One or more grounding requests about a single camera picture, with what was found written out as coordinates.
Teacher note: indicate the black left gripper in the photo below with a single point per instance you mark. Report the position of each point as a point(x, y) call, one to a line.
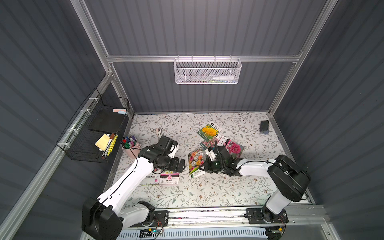
point(179, 165)

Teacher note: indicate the pink hollyhock seed packet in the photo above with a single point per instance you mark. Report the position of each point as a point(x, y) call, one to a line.
point(233, 148)

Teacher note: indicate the chrysanthemum seed packet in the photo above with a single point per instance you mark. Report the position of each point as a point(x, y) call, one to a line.
point(166, 178)

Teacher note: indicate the yellow sunflower seed packet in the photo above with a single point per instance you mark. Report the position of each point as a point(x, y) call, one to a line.
point(210, 131)

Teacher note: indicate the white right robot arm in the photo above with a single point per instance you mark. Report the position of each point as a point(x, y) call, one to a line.
point(290, 179)

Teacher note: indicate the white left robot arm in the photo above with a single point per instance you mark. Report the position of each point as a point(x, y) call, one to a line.
point(126, 186)

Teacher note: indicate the pink pen cup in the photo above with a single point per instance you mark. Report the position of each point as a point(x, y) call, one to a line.
point(131, 146)

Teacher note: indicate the black rectangular block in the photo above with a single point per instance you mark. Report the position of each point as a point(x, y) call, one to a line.
point(264, 127)

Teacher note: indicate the yellow sticky notes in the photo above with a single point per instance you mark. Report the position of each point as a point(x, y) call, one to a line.
point(103, 142)

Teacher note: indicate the black notebook in basket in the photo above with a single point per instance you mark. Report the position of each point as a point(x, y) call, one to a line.
point(107, 122)

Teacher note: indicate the white tube in basket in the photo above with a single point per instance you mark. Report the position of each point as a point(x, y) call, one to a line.
point(224, 78)

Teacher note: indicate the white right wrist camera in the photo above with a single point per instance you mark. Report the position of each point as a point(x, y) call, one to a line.
point(211, 154)

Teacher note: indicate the black wire wall basket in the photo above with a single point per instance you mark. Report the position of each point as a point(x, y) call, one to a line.
point(93, 134)

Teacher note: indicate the white wire mesh basket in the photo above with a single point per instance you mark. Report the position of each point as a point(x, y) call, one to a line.
point(200, 71)

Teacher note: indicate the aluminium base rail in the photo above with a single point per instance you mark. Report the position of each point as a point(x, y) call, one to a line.
point(227, 221)

